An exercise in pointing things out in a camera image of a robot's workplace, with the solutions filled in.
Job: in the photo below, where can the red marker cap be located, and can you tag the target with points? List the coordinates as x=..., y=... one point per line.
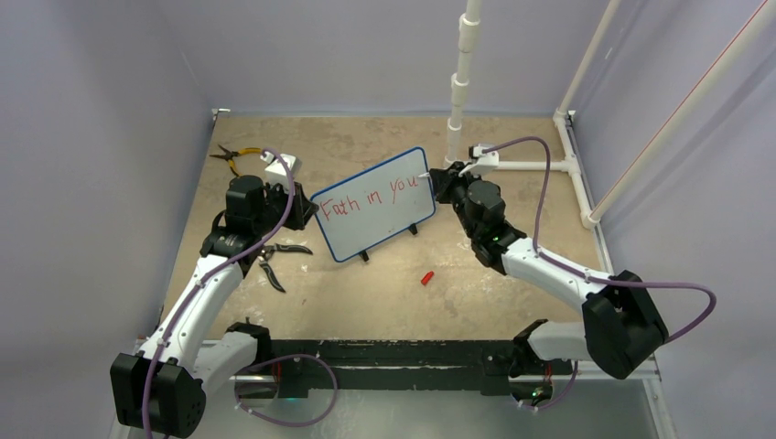
x=427, y=277

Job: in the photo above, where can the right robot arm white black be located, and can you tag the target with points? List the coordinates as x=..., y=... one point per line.
x=620, y=325

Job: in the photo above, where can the yellow handled pliers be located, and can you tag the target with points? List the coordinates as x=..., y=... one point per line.
x=229, y=156

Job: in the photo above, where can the black handled cutters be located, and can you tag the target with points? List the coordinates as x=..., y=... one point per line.
x=275, y=256

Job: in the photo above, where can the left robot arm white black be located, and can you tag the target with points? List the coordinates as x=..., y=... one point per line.
x=164, y=387

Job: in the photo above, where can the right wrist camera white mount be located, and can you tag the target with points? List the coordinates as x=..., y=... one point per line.
x=483, y=158

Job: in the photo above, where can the blue framed whiteboard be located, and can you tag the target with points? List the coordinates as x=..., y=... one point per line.
x=371, y=207

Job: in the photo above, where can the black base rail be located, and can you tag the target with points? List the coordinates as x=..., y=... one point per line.
x=486, y=366

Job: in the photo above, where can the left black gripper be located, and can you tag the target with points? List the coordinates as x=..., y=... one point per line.
x=302, y=209

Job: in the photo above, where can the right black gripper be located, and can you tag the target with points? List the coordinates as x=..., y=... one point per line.
x=446, y=179

